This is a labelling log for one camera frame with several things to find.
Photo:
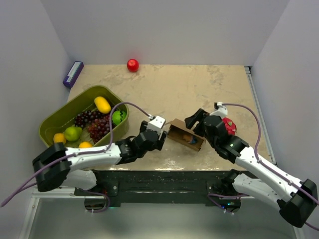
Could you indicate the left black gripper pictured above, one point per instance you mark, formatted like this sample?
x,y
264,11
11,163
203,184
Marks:
x,y
157,145

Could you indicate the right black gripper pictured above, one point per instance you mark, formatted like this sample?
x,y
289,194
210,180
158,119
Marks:
x,y
198,116

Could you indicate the small ice cream toy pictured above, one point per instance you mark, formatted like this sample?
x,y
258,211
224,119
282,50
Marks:
x,y
190,139

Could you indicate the brown cardboard box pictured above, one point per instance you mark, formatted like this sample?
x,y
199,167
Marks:
x,y
179,133

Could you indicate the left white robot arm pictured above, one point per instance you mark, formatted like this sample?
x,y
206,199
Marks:
x,y
52,166

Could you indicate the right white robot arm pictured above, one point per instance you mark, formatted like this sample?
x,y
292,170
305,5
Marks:
x,y
295,199

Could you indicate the purple rectangular box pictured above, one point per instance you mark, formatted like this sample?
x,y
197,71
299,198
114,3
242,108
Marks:
x,y
73,74

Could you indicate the red dragon fruit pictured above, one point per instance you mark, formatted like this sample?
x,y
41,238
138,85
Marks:
x,y
230,126

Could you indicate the green striped toy fruit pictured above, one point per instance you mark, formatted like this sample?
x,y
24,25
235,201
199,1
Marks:
x,y
118,116

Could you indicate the red grape bunch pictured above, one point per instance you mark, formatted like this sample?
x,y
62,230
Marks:
x,y
99,128

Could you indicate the yellow mango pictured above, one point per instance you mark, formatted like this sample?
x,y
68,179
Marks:
x,y
102,105

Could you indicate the orange fruit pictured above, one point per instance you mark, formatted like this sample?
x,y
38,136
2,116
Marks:
x,y
85,145
59,138

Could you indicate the purple grape bunch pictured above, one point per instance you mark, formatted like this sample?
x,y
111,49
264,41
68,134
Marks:
x,y
86,117

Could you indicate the green pear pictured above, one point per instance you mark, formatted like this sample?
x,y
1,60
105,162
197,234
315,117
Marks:
x,y
73,133

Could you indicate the red apple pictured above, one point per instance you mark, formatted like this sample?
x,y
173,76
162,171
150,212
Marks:
x,y
132,65

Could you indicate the olive green plastic bin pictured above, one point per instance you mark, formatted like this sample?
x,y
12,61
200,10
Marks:
x,y
63,118

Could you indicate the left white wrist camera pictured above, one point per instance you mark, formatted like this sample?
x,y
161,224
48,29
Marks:
x,y
156,124

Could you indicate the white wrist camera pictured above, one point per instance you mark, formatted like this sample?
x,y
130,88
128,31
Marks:
x,y
156,124
219,110

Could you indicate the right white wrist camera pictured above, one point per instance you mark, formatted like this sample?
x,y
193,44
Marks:
x,y
219,110

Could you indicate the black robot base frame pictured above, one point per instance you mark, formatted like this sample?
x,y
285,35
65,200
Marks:
x,y
162,187

